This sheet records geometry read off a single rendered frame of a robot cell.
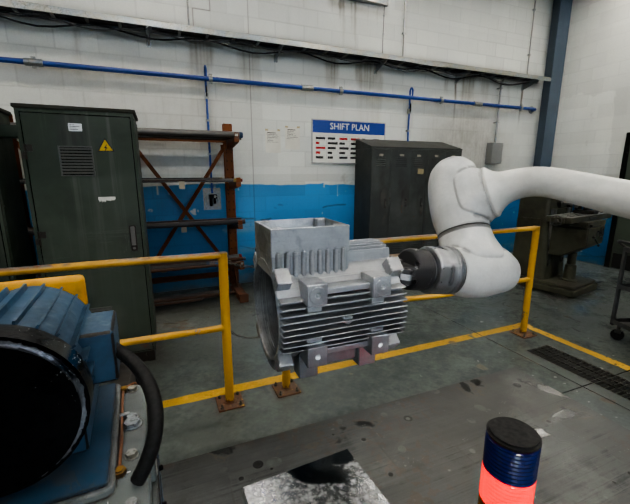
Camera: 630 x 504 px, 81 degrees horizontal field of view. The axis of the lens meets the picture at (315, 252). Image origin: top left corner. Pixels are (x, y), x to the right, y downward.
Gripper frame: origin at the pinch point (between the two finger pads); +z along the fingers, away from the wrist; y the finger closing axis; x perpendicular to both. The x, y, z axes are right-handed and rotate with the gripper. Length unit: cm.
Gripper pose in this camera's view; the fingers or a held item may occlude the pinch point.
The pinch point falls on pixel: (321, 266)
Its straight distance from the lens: 59.2
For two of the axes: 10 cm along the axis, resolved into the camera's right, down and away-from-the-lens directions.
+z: -9.2, -0.4, -3.8
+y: 3.7, 1.9, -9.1
